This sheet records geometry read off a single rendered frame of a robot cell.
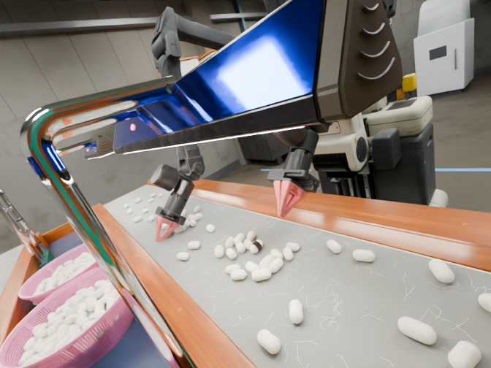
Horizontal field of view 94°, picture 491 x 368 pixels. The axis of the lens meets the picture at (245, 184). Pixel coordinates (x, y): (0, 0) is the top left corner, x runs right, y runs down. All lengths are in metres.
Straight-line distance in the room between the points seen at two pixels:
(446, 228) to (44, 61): 3.42
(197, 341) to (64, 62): 3.26
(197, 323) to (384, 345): 0.27
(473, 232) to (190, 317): 0.48
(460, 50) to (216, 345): 5.23
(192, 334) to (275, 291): 0.15
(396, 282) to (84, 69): 3.39
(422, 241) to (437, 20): 5.10
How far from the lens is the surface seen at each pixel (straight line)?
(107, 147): 1.04
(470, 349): 0.38
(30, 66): 3.40
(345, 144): 0.99
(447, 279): 0.44
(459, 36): 5.30
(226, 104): 0.19
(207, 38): 0.94
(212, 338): 0.41
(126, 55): 3.64
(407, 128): 1.23
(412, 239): 0.50
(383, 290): 0.44
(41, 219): 3.26
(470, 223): 0.53
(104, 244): 0.30
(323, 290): 0.44
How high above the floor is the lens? 1.07
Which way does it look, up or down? 20 degrees down
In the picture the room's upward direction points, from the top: 20 degrees counter-clockwise
